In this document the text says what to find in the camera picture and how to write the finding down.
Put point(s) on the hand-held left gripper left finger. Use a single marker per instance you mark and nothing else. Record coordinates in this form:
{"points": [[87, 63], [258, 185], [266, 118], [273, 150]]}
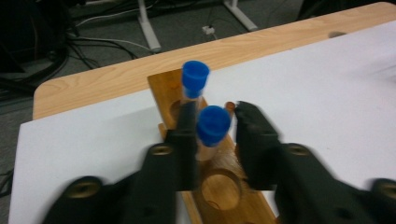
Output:
{"points": [[186, 146]]}

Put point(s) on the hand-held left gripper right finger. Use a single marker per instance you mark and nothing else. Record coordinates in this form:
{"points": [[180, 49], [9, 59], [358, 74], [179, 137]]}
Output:
{"points": [[257, 146]]}

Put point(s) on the blue-capped test tube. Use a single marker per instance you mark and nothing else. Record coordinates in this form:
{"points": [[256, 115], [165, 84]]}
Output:
{"points": [[213, 124], [194, 76]]}

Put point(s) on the wooden test tube rack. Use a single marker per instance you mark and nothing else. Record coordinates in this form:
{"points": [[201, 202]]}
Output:
{"points": [[224, 193]]}

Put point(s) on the white table mat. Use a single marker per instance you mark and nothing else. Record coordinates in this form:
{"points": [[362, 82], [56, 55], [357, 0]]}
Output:
{"points": [[93, 140]]}

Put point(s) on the white plug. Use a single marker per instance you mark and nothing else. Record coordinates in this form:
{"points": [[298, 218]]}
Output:
{"points": [[208, 30]]}

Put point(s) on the grey metal stand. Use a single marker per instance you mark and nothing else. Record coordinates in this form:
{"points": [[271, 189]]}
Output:
{"points": [[149, 31]]}

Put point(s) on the black stand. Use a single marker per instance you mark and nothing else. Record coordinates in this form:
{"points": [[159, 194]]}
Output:
{"points": [[31, 31]]}

